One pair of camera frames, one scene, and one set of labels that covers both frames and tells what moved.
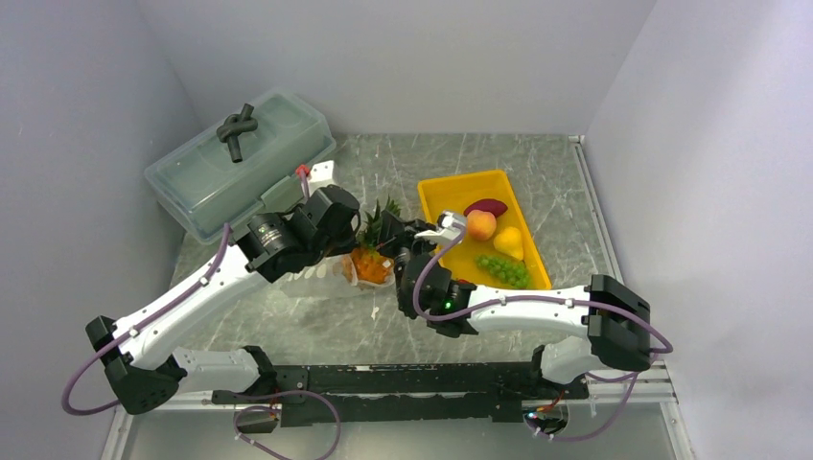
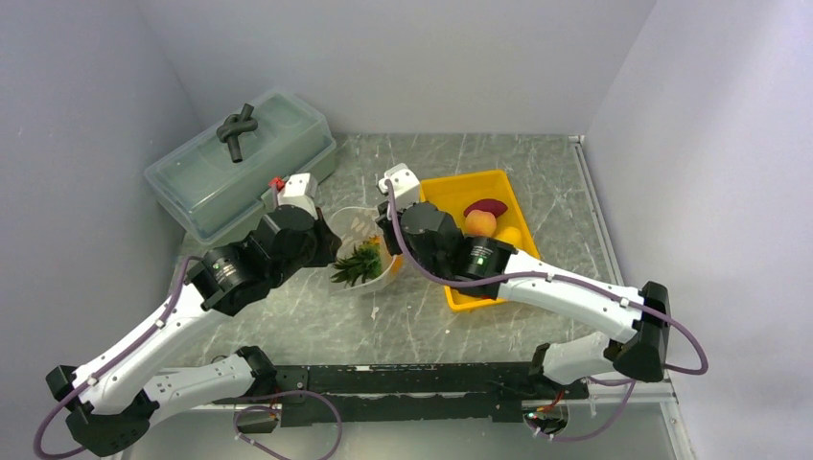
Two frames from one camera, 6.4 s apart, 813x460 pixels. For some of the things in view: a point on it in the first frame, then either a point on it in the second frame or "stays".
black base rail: (499, 391) stays
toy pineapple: (368, 264) stays
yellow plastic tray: (457, 194) stays
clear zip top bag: (327, 287) -> (365, 260)
